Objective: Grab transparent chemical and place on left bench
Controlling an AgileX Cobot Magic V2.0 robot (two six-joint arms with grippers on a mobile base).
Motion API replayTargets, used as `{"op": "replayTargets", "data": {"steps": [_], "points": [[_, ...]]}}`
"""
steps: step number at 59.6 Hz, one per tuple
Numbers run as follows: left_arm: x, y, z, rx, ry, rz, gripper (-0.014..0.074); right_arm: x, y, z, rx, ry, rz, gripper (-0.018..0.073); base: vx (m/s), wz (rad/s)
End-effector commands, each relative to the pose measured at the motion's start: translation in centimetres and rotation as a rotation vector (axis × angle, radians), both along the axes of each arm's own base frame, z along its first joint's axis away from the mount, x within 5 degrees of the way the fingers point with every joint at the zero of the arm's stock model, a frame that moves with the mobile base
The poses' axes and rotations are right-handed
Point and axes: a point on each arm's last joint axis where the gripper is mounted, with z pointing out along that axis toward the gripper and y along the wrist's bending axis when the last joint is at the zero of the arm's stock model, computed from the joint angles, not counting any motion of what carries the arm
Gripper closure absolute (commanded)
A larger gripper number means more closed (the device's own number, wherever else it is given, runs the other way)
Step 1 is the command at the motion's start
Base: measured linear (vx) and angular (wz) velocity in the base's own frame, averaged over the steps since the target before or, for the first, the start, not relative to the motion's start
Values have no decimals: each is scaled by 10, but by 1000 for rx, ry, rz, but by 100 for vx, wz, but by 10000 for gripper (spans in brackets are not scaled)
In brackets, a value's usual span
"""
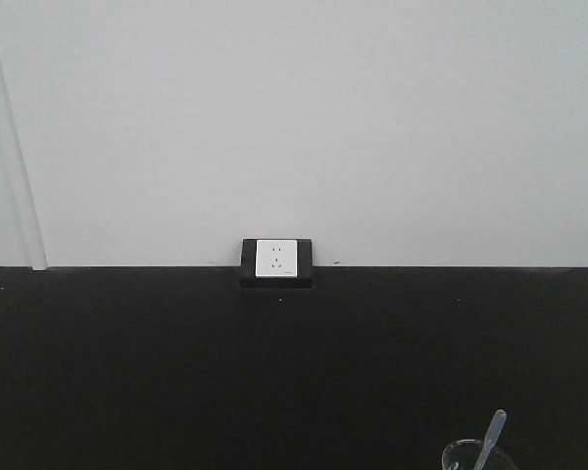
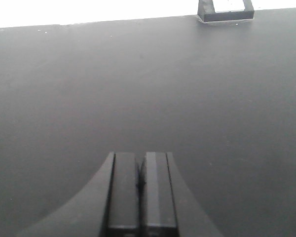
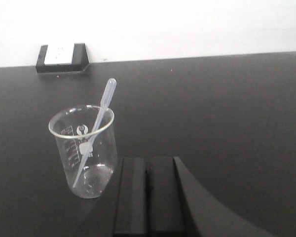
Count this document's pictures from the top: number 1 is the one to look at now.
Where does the black socket mounting box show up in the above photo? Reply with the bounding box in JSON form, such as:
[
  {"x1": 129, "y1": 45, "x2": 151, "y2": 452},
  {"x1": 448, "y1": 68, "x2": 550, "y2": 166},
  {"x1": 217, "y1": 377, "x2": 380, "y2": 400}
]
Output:
[{"x1": 238, "y1": 239, "x2": 314, "y2": 290}]

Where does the clear glass beaker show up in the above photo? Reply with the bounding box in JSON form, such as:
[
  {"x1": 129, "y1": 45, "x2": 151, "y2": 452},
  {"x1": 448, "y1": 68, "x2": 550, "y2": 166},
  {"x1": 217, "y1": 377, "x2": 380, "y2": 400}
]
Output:
[{"x1": 441, "y1": 439, "x2": 518, "y2": 470}]

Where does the white wall power socket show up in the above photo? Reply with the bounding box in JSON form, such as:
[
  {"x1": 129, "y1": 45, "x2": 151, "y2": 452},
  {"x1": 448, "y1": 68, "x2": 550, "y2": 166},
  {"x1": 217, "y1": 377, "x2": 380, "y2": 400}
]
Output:
[{"x1": 255, "y1": 239, "x2": 298, "y2": 278}]

